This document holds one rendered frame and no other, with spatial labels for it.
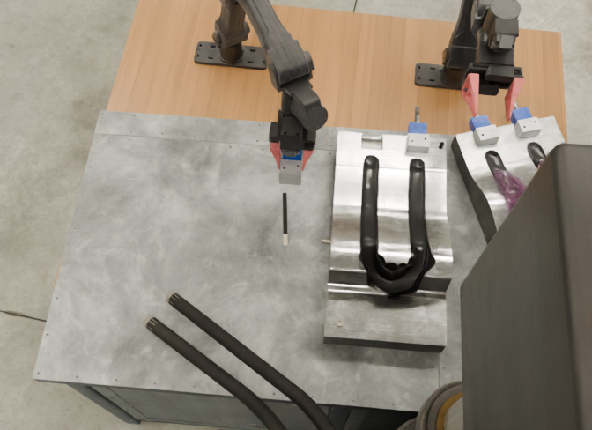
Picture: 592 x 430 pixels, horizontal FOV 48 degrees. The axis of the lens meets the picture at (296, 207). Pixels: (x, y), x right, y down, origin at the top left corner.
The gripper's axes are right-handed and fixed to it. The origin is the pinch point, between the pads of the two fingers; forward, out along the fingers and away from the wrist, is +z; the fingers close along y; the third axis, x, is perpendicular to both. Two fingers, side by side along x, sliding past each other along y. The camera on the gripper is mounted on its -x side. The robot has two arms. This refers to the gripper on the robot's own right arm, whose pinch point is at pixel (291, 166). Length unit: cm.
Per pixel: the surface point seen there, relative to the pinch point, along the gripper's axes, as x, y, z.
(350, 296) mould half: -19.9, 15.3, 19.9
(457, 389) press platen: -80, 22, -26
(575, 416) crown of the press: -110, 16, -62
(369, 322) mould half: -25.0, 19.7, 22.4
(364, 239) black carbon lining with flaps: -12.5, 17.3, 9.5
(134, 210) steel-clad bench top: 0.9, -37.6, 17.0
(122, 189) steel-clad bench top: 5.6, -41.6, 14.6
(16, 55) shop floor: 131, -124, 42
